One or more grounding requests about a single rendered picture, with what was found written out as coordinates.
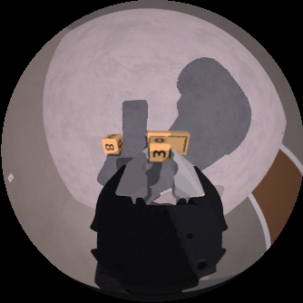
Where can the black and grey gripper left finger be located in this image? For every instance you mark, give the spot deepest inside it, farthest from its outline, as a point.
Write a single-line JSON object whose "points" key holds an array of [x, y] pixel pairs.
{"points": [[124, 187]]}

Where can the brown rectangular tray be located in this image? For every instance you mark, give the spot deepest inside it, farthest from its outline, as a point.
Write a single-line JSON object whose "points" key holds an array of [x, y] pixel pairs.
{"points": [[179, 140]]}

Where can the wooden calendar cube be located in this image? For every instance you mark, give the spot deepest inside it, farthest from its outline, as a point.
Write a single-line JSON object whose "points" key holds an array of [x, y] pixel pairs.
{"points": [[159, 148], [112, 143]]}

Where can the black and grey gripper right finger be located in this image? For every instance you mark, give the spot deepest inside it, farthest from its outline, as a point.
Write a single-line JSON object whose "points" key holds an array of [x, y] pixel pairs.
{"points": [[191, 184]]}

